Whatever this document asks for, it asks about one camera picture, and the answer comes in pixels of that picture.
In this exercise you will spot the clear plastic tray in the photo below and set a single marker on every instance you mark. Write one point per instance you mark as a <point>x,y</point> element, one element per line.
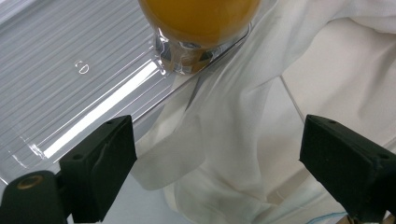
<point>77,77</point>

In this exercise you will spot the white cloth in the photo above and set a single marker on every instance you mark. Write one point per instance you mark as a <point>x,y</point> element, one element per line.
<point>233,124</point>

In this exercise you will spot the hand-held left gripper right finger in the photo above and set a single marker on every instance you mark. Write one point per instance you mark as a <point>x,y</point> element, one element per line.
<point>345,168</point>

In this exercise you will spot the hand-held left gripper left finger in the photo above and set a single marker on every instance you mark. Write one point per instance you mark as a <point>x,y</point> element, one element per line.
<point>96,168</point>

